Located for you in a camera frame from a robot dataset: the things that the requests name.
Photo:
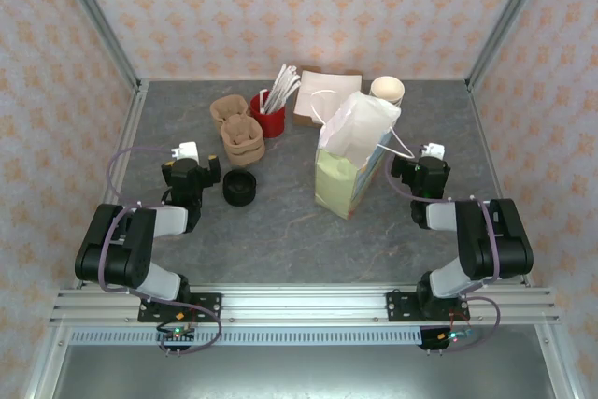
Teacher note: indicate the green floral paper gift bag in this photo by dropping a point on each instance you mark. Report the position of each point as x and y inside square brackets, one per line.
[334, 179]

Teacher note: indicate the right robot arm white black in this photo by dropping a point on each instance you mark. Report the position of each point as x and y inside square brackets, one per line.
[486, 240]

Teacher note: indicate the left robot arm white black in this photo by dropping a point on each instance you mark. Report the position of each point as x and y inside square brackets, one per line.
[121, 249]

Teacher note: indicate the brown pulp carrier stack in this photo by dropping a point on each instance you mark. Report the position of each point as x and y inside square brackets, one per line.
[242, 144]

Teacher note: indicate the red plastic holder cup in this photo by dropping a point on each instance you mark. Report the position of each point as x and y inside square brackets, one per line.
[268, 125]

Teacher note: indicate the stack of paper cups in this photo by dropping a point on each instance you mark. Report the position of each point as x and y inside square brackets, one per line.
[388, 88]

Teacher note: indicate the short white wrapped stirrer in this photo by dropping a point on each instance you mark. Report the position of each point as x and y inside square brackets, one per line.
[264, 100]

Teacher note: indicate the brown cardboard napkin box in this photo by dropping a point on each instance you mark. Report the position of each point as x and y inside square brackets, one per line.
[303, 119]

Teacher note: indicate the stack of white napkins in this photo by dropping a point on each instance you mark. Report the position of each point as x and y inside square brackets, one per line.
[327, 86]

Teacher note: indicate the small circuit board with LEDs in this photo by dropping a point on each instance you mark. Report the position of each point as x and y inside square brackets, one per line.
[448, 336]
[176, 334]

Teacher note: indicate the brushed metal shelf panel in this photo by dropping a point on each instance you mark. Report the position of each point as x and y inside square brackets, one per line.
[299, 373]

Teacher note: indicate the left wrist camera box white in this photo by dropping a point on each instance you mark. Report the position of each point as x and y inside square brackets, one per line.
[184, 150]

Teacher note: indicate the aluminium table edge rail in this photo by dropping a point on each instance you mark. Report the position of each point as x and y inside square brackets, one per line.
[126, 146]
[490, 146]

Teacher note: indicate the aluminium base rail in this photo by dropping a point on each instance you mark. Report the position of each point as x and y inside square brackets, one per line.
[303, 303]

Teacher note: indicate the aluminium frame post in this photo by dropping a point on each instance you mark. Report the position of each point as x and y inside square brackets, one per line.
[509, 16]
[93, 16]

